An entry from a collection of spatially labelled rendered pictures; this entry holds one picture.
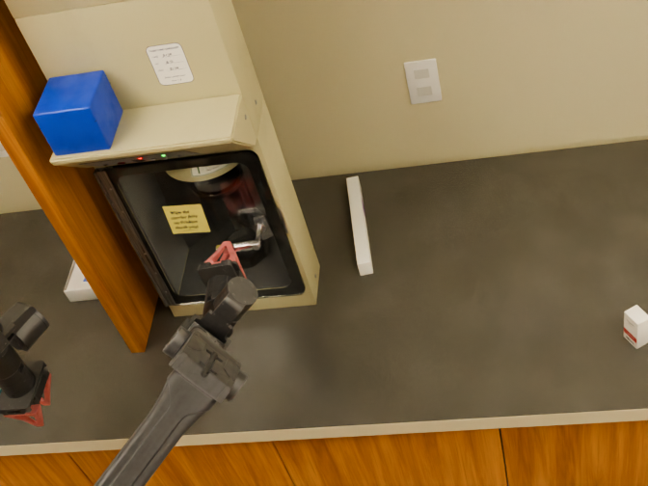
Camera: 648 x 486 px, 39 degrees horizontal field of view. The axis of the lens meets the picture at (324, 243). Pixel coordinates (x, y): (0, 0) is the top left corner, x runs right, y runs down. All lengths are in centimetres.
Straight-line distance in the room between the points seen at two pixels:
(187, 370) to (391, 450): 84
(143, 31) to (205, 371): 62
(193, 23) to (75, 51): 21
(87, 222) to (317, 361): 53
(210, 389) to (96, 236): 78
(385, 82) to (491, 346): 64
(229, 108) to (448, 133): 76
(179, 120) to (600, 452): 103
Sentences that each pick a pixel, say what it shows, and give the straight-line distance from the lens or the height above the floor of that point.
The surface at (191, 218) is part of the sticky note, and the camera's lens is 175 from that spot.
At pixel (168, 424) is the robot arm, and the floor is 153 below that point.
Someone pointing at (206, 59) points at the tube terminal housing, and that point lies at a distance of 151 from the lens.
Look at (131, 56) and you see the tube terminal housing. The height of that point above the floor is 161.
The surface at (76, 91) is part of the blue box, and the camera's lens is 154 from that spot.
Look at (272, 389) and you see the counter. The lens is 182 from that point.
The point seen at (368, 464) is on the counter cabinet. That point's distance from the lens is 192.
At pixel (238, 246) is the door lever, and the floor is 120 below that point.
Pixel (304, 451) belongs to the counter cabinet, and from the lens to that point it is 189.
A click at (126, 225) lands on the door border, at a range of 180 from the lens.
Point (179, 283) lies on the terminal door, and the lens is 191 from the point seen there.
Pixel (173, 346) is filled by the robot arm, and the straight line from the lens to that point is 118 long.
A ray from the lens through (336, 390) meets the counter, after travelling 179.
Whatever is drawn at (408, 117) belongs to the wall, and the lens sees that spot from 211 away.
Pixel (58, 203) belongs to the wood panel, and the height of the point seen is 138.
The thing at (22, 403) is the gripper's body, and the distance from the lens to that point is 169.
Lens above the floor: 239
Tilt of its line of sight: 45 degrees down
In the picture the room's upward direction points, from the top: 18 degrees counter-clockwise
